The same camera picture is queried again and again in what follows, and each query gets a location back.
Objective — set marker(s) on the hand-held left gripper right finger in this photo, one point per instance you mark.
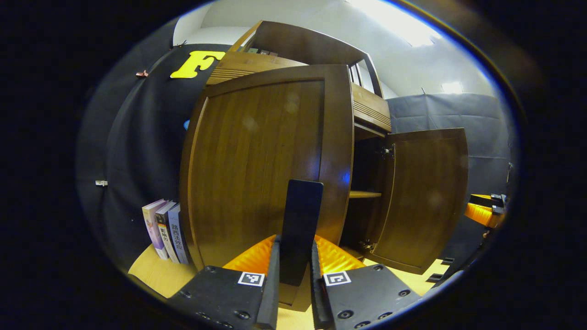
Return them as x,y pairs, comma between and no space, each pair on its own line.
318,298

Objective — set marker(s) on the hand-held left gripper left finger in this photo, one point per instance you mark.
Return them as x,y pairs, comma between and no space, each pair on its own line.
270,293

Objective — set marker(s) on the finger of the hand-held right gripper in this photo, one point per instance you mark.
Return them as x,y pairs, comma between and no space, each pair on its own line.
481,211

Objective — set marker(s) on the wooden cabinet door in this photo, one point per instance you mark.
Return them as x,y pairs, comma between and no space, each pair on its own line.
257,160
422,197

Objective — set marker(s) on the wooden double-door shoe cabinet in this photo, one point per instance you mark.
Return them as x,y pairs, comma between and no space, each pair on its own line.
298,41

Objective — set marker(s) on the metal door hinge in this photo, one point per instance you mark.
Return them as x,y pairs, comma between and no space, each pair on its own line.
387,151
367,245

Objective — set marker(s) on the pale blue book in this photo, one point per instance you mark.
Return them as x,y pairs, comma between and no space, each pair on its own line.
179,236

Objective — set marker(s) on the wooden inner shelf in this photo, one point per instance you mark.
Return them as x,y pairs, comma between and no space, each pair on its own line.
364,194

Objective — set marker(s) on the black spine book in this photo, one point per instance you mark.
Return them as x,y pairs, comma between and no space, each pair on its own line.
164,231

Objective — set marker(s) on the small ceiling light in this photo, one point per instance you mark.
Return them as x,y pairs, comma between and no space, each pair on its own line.
452,87

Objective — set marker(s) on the pale pink book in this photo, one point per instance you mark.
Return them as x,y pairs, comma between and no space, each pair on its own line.
153,227

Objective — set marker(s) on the small black bracket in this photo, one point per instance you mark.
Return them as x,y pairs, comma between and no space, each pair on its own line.
434,277
448,261

